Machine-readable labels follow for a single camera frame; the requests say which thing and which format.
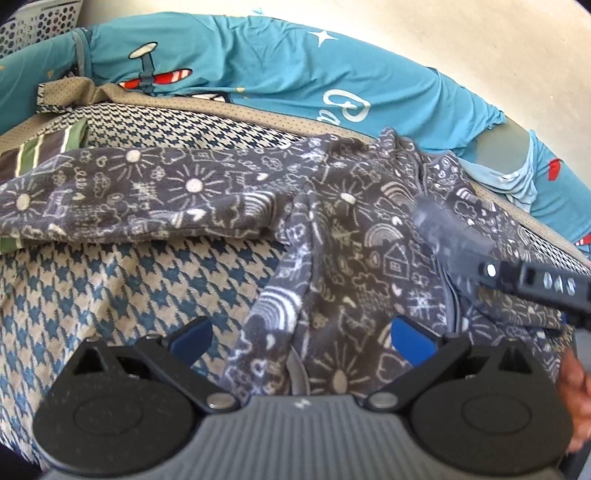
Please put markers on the blue beige houndstooth seat cushion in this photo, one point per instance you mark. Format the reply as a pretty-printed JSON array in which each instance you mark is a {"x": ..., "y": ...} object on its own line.
[{"x": 129, "y": 290}]

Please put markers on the green brown striped folded garment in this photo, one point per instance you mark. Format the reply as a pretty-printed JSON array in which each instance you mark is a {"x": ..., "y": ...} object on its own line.
[{"x": 41, "y": 147}]

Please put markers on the white perforated laundry basket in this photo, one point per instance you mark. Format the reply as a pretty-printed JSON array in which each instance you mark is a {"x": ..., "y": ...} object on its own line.
[{"x": 32, "y": 23}]

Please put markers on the person's right hand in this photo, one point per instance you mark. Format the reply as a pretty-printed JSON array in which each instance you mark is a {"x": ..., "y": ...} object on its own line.
[{"x": 578, "y": 397}]

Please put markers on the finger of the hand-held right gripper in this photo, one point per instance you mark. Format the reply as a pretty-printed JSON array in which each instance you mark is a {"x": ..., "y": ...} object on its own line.
[{"x": 455, "y": 240}]

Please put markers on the blue airplane print sofa cover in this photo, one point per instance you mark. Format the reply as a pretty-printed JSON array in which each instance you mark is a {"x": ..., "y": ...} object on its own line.
[{"x": 286, "y": 60}]

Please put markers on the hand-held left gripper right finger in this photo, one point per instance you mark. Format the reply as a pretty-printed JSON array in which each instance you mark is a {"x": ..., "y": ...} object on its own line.
[{"x": 413, "y": 342}]

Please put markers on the grey doodle print fleece garment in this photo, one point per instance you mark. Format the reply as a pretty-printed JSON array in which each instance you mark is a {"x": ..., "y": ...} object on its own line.
[{"x": 351, "y": 258}]

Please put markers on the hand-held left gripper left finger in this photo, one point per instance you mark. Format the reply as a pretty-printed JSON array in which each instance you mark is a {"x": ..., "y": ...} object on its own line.
[{"x": 191, "y": 340}]

